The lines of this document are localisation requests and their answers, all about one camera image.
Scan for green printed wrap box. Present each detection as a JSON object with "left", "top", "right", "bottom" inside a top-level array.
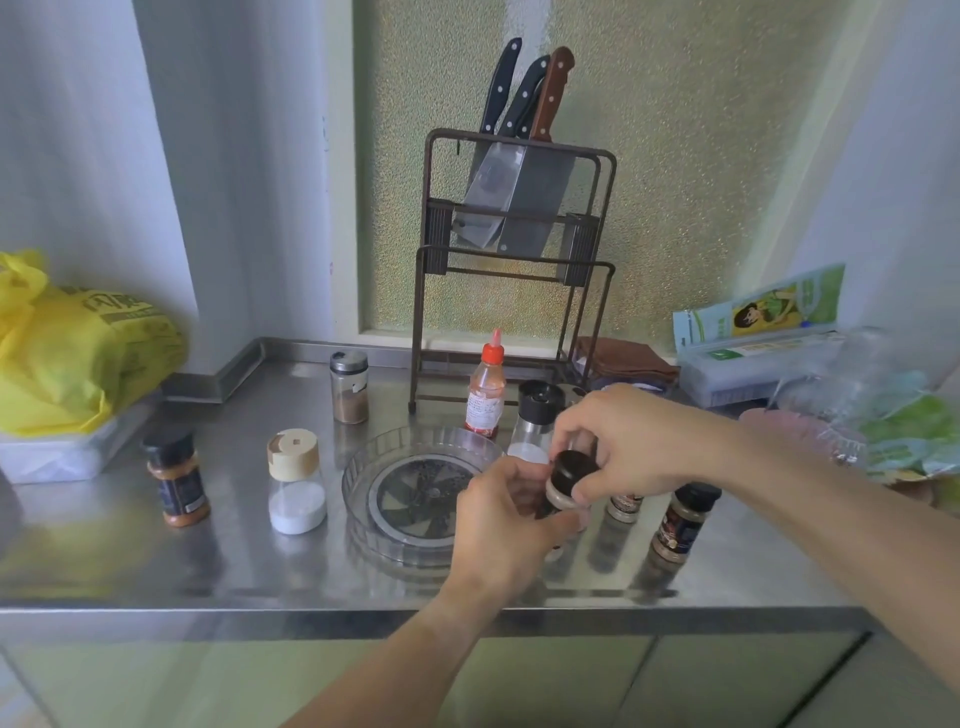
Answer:
[{"left": 672, "top": 263, "right": 847, "bottom": 355}]

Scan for black-handled cleaver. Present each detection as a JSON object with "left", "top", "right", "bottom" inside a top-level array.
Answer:
[{"left": 453, "top": 37, "right": 526, "bottom": 250}]

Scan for black-topped glass shaker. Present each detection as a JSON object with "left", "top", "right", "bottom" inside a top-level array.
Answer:
[{"left": 506, "top": 379, "right": 567, "bottom": 467}]

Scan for dark metal knife rack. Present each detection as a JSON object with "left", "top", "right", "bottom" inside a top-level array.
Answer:
[{"left": 408, "top": 128, "right": 618, "bottom": 415}]

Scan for person's left hand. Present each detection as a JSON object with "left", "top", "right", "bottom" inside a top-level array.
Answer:
[{"left": 437, "top": 453, "right": 584, "bottom": 610}]

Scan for clear plastic bag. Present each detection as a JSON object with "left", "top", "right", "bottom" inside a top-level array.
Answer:
[{"left": 771, "top": 325, "right": 960, "bottom": 515}]

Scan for yellow plastic bag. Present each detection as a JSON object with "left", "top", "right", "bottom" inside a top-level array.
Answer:
[{"left": 0, "top": 249, "right": 190, "bottom": 439}]

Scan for silver-lidded glass spice shaker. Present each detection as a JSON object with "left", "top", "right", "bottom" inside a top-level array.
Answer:
[{"left": 329, "top": 349, "right": 371, "bottom": 426}]

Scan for pale green cabinet doors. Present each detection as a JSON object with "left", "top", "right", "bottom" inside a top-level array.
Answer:
[{"left": 0, "top": 630, "right": 960, "bottom": 728}]

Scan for black-lidded pale spice jar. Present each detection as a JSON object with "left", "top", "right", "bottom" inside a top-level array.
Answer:
[{"left": 535, "top": 450, "right": 601, "bottom": 526}]

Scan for black-lidded brown spice jar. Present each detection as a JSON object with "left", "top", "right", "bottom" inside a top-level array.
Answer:
[{"left": 649, "top": 481, "right": 723, "bottom": 565}]

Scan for white rectangular plastic box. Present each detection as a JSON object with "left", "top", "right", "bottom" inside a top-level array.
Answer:
[{"left": 677, "top": 330, "right": 850, "bottom": 411}]

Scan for dark small bowl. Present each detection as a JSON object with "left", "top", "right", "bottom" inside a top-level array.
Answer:
[{"left": 591, "top": 373, "right": 670, "bottom": 396}]

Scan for black-lidded orange spice jar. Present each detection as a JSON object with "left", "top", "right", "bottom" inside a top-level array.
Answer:
[{"left": 141, "top": 428, "right": 212, "bottom": 529}]

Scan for person's left forearm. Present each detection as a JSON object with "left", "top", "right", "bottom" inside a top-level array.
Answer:
[{"left": 281, "top": 581, "right": 526, "bottom": 728}]

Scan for brown-handled cleaver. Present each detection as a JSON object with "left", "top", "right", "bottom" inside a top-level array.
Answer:
[{"left": 496, "top": 46, "right": 578, "bottom": 258}]

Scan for clear round turntable tray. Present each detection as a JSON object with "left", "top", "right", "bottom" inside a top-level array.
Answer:
[{"left": 341, "top": 425, "right": 504, "bottom": 569}]

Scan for person's right hand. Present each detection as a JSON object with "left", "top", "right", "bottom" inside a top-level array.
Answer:
[{"left": 549, "top": 384, "right": 726, "bottom": 509}]

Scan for person's right forearm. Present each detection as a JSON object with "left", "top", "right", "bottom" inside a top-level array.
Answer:
[{"left": 708, "top": 418, "right": 960, "bottom": 695}]

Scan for black-handled slim knife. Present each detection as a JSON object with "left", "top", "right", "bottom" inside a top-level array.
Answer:
[{"left": 498, "top": 54, "right": 552, "bottom": 147}]

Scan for wooden-lidded glass salt jar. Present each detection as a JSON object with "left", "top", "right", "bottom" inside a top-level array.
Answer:
[{"left": 266, "top": 428, "right": 329, "bottom": 537}]

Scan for frosted glass window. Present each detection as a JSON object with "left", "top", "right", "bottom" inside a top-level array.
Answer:
[{"left": 351, "top": 0, "right": 856, "bottom": 342}]

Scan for red-capped sauce bottle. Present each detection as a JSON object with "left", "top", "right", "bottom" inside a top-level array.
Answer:
[{"left": 464, "top": 328, "right": 508, "bottom": 441}]

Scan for white plastic container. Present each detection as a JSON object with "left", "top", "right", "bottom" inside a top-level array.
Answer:
[{"left": 0, "top": 390, "right": 164, "bottom": 486}]

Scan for brown folded cloth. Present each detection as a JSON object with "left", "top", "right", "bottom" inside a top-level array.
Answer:
[{"left": 573, "top": 336, "right": 681, "bottom": 388}]

